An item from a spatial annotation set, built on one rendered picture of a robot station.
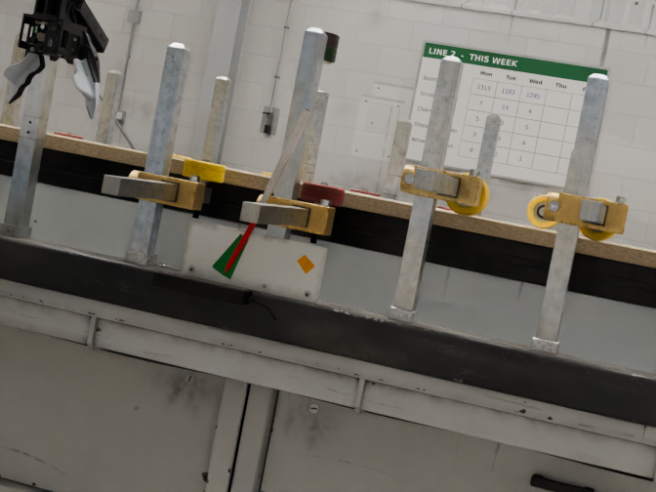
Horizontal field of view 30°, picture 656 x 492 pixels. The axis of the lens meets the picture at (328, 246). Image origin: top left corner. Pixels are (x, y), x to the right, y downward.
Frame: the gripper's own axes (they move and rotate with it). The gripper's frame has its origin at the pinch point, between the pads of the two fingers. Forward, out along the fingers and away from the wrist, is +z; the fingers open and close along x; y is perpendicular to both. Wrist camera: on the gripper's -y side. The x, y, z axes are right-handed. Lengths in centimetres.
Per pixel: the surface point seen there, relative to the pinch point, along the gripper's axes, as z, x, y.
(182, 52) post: -15.6, 2.3, -35.4
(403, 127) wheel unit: -15, 15, -146
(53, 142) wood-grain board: 5, -31, -52
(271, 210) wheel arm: 8.4, 33.2, -14.4
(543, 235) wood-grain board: 5, 69, -60
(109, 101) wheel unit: -8, -69, -139
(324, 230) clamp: 11, 35, -37
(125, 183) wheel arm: 8.8, 8.4, -11.8
